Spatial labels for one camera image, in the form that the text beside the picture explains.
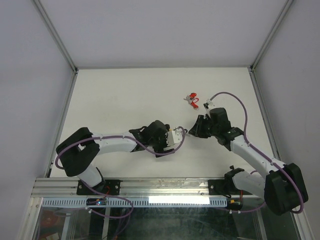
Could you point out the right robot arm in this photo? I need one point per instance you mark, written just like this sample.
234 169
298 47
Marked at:
280 185

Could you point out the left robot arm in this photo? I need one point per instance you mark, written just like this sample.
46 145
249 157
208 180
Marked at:
78 151

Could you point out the red tag key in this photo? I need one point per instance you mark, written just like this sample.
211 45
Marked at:
191 96
193 103

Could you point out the red tag key lower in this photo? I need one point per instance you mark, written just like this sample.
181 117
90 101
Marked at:
193 103

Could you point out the red tag key upper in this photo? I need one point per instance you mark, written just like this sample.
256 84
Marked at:
191 96

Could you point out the aluminium mounting rail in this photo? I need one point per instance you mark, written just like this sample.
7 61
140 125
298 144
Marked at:
128 187

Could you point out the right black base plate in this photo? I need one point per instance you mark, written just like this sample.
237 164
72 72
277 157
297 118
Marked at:
217 187

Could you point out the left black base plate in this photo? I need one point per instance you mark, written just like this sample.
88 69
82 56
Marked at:
108 186

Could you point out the white slotted cable duct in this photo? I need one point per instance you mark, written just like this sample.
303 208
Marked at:
137 202

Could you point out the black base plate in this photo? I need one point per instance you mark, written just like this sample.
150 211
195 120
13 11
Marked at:
217 187
108 186

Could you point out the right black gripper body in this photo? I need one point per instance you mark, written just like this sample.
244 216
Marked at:
204 127

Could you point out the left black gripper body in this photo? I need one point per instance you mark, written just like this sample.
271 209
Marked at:
159 144

